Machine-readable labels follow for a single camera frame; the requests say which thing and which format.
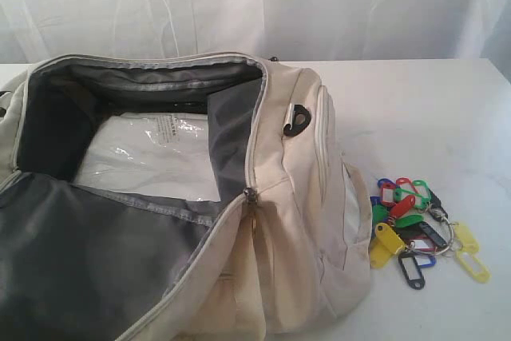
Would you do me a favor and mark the colourful key tags bunch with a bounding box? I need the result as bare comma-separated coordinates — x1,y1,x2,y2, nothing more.
369,177,490,290

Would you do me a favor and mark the clear plastic sleeve with paper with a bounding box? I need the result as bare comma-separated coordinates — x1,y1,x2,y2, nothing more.
74,113,220,201

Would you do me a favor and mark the white backdrop curtain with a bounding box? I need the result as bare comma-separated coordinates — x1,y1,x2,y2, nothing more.
1,0,510,69

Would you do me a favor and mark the beige fabric duffel bag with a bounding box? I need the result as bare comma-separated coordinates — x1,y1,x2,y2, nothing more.
1,53,372,340

